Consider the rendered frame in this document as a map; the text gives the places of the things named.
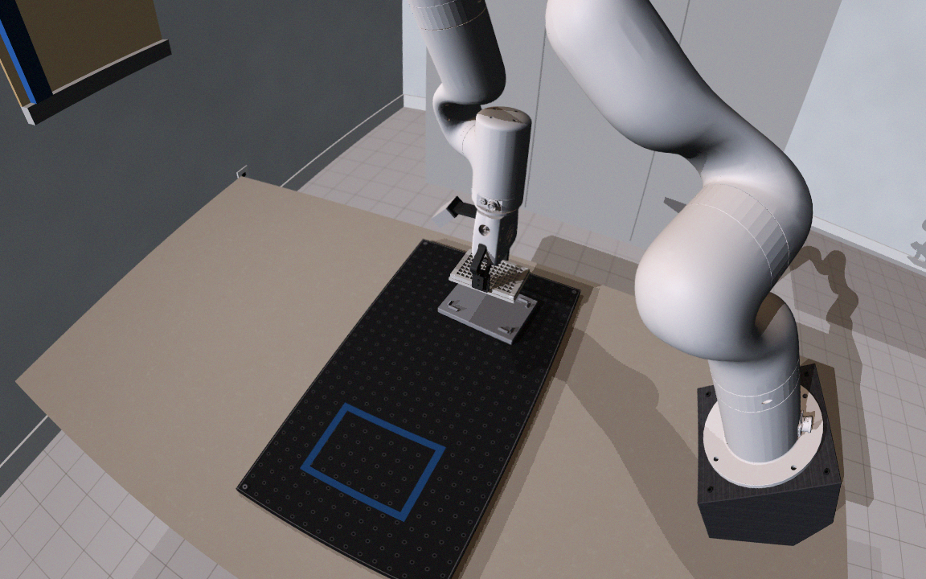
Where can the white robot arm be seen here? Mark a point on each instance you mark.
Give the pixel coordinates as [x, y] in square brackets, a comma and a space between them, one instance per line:
[703, 285]

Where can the blue rectangular tape outline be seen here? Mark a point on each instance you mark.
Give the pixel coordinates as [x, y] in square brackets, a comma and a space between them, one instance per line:
[439, 450]

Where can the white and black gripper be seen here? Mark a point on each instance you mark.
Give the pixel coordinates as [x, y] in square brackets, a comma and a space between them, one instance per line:
[492, 239]

